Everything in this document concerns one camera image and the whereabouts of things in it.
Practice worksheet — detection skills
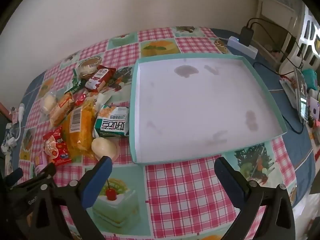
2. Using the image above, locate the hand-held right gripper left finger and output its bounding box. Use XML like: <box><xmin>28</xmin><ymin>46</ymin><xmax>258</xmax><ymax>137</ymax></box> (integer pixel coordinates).
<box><xmin>27</xmin><ymin>156</ymin><xmax>113</xmax><ymax>240</ymax></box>

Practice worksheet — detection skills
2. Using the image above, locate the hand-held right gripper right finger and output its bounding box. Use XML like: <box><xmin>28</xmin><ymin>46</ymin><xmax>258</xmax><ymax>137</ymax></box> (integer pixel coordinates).
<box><xmin>214</xmin><ymin>156</ymin><xmax>300</xmax><ymax>240</ymax></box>

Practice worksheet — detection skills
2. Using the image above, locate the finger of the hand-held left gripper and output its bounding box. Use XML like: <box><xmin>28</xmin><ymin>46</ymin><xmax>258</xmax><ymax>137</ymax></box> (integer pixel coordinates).
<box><xmin>11</xmin><ymin>162</ymin><xmax>57</xmax><ymax>193</ymax></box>
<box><xmin>0</xmin><ymin>167</ymin><xmax>23</xmax><ymax>187</ymax></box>

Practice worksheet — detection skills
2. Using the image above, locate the pink snack packet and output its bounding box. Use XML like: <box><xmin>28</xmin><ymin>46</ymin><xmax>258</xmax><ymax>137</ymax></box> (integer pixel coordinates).
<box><xmin>34</xmin><ymin>152</ymin><xmax>50</xmax><ymax>175</ymax></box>

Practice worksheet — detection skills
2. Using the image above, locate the red snack packet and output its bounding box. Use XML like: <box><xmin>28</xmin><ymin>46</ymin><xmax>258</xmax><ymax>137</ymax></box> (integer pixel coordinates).
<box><xmin>42</xmin><ymin>126</ymin><xmax>73</xmax><ymax>167</ymax></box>

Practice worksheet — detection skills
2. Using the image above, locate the white bun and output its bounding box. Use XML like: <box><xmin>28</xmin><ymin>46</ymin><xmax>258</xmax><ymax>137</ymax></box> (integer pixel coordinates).
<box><xmin>41</xmin><ymin>92</ymin><xmax>57</xmax><ymax>117</ymax></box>
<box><xmin>90</xmin><ymin>137</ymin><xmax>120</xmax><ymax>162</ymax></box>

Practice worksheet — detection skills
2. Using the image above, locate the orange noodle snack bag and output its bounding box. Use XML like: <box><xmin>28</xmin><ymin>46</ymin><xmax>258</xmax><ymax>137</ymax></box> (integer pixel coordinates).
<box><xmin>61</xmin><ymin>104</ymin><xmax>99</xmax><ymax>159</ymax></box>

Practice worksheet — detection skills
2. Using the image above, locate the white and green snack packet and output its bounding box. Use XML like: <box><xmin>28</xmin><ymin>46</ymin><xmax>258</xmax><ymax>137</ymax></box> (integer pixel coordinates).
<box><xmin>93</xmin><ymin>105</ymin><xmax>130</xmax><ymax>138</ymax></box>

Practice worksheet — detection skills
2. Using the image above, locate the orange biscuit packet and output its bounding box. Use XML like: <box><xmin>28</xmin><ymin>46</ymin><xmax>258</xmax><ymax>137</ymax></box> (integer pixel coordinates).
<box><xmin>49</xmin><ymin>94</ymin><xmax>75</xmax><ymax>128</ymax></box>

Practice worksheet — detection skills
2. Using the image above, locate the small red candy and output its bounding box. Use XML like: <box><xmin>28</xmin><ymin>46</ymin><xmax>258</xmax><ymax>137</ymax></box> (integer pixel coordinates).
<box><xmin>74</xmin><ymin>94</ymin><xmax>88</xmax><ymax>106</ymax></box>

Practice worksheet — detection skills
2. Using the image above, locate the teal shallow cardboard tray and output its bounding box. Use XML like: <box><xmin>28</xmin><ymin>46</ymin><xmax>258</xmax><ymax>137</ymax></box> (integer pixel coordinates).
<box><xmin>129</xmin><ymin>54</ymin><xmax>287</xmax><ymax>165</ymax></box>

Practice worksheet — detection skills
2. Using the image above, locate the green biscuit packet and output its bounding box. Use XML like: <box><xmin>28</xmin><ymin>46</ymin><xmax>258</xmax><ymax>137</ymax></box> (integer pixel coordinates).
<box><xmin>64</xmin><ymin>75</ymin><xmax>85</xmax><ymax>95</ymax></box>

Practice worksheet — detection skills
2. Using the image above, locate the brown and white snack packet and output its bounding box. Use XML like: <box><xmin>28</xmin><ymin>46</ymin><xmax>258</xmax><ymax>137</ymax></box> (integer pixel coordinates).
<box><xmin>84</xmin><ymin>65</ymin><xmax>116</xmax><ymax>92</ymax></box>

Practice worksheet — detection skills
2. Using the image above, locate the clear brown biscuit pack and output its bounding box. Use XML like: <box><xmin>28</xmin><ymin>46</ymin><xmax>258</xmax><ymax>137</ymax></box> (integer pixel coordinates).
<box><xmin>74</xmin><ymin>64</ymin><xmax>98</xmax><ymax>80</ymax></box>

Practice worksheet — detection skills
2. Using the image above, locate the checkered cake print tablecloth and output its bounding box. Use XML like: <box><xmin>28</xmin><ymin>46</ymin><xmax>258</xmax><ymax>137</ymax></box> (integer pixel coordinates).
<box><xmin>19</xmin><ymin>26</ymin><xmax>314</xmax><ymax>240</ymax></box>

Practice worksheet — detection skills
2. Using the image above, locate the upright phone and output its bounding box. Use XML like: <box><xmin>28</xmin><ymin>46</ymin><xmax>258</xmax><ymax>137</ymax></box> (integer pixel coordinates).
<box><xmin>294</xmin><ymin>67</ymin><xmax>309</xmax><ymax>123</ymax></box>

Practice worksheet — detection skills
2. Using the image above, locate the small pink box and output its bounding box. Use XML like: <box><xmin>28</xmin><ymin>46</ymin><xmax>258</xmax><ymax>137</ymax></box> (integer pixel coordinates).
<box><xmin>309</xmin><ymin>97</ymin><xmax>320</xmax><ymax>120</ymax></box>

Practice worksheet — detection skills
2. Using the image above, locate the teal box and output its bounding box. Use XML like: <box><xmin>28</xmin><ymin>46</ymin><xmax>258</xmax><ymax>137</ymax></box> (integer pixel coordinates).
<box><xmin>301</xmin><ymin>69</ymin><xmax>320</xmax><ymax>90</ymax></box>

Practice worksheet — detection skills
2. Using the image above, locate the white power strip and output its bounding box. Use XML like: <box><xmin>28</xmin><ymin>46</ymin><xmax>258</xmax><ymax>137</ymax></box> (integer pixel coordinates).
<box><xmin>226</xmin><ymin>36</ymin><xmax>258</xmax><ymax>59</ymax></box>

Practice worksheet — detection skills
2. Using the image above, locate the black charger plug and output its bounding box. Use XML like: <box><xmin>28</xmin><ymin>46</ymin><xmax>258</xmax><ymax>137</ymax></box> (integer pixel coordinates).
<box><xmin>240</xmin><ymin>26</ymin><xmax>254</xmax><ymax>47</ymax></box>

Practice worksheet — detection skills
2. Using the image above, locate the white wooden furniture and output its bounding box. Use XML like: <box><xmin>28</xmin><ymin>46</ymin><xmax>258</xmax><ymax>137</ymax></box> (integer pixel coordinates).
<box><xmin>255</xmin><ymin>0</ymin><xmax>297</xmax><ymax>63</ymax></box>

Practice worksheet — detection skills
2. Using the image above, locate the white cable adapter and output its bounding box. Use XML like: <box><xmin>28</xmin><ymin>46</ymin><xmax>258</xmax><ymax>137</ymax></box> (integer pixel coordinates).
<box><xmin>15</xmin><ymin>104</ymin><xmax>25</xmax><ymax>140</ymax></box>

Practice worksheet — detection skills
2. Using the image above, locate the black cable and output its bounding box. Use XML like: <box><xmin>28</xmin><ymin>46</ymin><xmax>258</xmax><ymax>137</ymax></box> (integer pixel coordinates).
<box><xmin>246</xmin><ymin>17</ymin><xmax>304</xmax><ymax>70</ymax></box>

